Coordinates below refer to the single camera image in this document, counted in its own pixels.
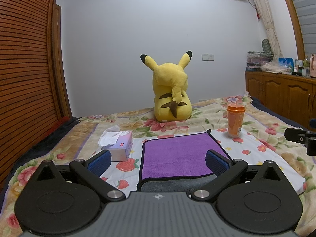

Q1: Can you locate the purple grey microfiber towel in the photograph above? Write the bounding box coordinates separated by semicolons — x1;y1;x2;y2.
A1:
137;130;231;194

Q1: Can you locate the floral bed sheet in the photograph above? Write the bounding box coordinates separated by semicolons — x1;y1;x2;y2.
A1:
1;95;315;236

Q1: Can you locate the white strawberry print cloth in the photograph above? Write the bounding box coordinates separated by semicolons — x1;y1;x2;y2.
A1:
100;130;306;195

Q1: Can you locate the tissue box with tissues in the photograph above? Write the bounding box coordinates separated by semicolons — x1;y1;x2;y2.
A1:
98;125;133;162

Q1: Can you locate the wooden sideboard cabinet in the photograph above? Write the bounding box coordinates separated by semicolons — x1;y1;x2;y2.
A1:
245;71;315;128

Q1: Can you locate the orange lidded plastic cup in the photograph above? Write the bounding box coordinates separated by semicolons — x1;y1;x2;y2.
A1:
227;103;245;138

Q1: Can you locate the green bottle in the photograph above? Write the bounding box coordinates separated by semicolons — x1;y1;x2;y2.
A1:
303;55;310;69

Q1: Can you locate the blue white package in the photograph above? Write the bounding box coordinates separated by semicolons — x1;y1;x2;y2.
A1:
278;57;294;72

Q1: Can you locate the pink kettle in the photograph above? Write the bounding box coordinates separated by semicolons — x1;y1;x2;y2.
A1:
309;54;316;78

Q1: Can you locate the plastic bag of items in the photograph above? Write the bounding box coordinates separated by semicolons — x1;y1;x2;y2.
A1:
261;61;292;74

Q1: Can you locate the yellow Pikachu plush toy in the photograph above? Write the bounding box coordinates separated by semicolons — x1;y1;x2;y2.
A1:
140;51;192;122

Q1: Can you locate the wooden slatted headboard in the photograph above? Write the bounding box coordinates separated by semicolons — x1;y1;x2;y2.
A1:
1;0;71;183

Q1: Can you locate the folded clothes stack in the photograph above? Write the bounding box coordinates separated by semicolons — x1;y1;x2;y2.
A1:
246;51;274;67

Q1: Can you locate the beige patterned curtain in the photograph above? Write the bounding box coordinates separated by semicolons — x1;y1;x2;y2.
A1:
254;0;283;61

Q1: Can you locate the white wall switch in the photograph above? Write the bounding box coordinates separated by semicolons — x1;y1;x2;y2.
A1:
201;54;214;61

